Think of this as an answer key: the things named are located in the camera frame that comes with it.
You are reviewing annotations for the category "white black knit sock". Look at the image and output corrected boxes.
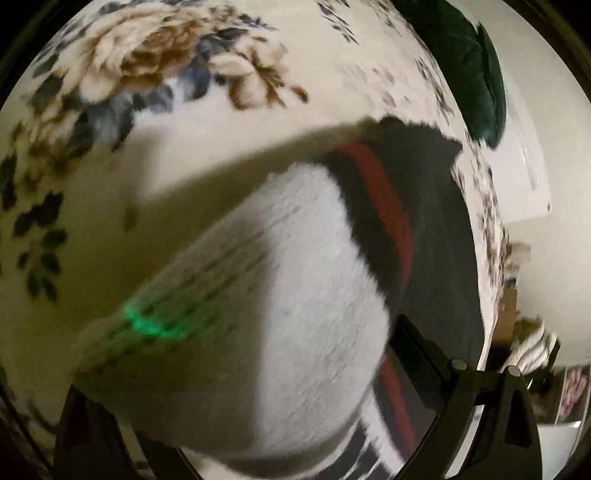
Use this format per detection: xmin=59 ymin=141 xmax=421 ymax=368
xmin=74 ymin=117 xmax=485 ymax=478

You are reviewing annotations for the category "dark green pillow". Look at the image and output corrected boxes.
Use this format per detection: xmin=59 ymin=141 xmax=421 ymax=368
xmin=415 ymin=1 xmax=507 ymax=149

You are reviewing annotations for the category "floral cream bed blanket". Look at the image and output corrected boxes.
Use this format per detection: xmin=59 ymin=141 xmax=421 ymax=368
xmin=1 ymin=1 xmax=504 ymax=479

